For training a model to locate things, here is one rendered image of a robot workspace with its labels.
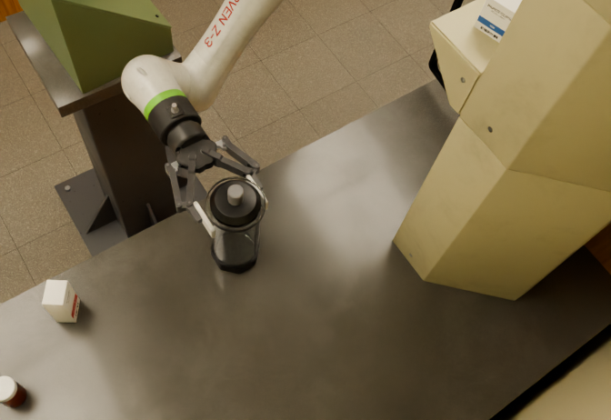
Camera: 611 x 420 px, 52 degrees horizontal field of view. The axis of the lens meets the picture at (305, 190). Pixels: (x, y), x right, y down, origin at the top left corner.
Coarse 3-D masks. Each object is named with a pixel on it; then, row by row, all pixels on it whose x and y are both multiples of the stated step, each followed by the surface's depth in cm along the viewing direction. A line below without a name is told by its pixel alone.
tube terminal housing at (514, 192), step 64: (576, 0) 70; (512, 64) 82; (576, 64) 74; (512, 128) 88; (576, 128) 83; (448, 192) 110; (512, 192) 98; (576, 192) 95; (448, 256) 122; (512, 256) 117
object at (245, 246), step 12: (228, 180) 116; (264, 204) 114; (216, 228) 116; (228, 228) 111; (240, 228) 111; (252, 228) 116; (216, 240) 121; (228, 240) 118; (240, 240) 118; (252, 240) 121; (216, 252) 127; (228, 252) 123; (240, 252) 123; (252, 252) 126; (228, 264) 128; (240, 264) 128
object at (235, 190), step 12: (240, 180) 116; (216, 192) 113; (228, 192) 110; (240, 192) 110; (252, 192) 114; (216, 204) 112; (228, 204) 112; (240, 204) 112; (252, 204) 112; (216, 216) 112; (228, 216) 111; (240, 216) 111; (252, 216) 112
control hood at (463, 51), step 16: (480, 0) 96; (448, 16) 93; (464, 16) 94; (432, 32) 93; (448, 32) 92; (464, 32) 92; (480, 32) 93; (448, 48) 92; (464, 48) 91; (480, 48) 91; (448, 64) 94; (464, 64) 91; (480, 64) 90; (448, 80) 95; (464, 80) 92; (448, 96) 97; (464, 96) 94
